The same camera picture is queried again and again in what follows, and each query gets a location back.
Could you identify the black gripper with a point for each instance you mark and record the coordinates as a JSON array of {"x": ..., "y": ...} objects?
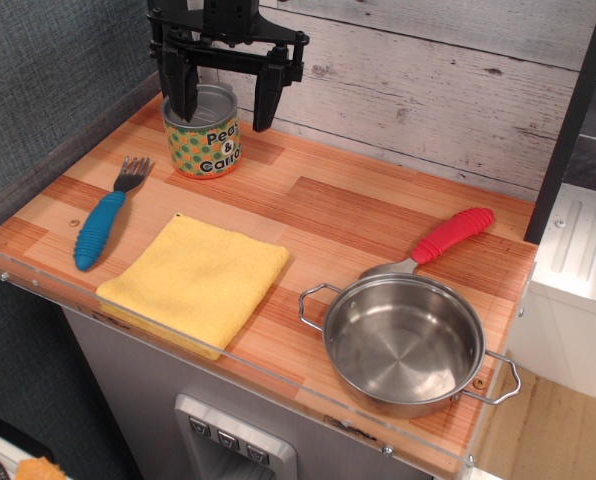
[{"x": 226, "y": 35}]

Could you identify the blue handled metal fork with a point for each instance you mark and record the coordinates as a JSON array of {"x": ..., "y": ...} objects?
[{"x": 95, "y": 233}]

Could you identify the peas and carrots can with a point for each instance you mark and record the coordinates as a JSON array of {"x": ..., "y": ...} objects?
[{"x": 209, "y": 145}]

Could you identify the yellow folded cloth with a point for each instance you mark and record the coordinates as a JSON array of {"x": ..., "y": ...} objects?
[{"x": 195, "y": 285}]

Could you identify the clear acrylic edge guard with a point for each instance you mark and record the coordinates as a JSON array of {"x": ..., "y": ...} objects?
[{"x": 274, "y": 360}]

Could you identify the stainless steel pot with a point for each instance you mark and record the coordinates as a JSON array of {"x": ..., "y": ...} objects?
[{"x": 405, "y": 345}]

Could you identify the grey toy fridge cabinet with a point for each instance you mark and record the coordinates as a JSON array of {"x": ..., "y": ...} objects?
[{"x": 141, "y": 383}]

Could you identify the silver dispenser panel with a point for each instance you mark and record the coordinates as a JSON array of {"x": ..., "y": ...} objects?
[{"x": 221, "y": 446}]

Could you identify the orange object at corner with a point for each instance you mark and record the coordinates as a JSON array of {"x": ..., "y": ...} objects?
[{"x": 38, "y": 469}]

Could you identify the red handled metal spoon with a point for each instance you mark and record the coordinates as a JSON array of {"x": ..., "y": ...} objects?
[{"x": 458, "y": 228}]

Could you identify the black right frame post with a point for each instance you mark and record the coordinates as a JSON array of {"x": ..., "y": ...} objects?
[{"x": 572, "y": 124}]

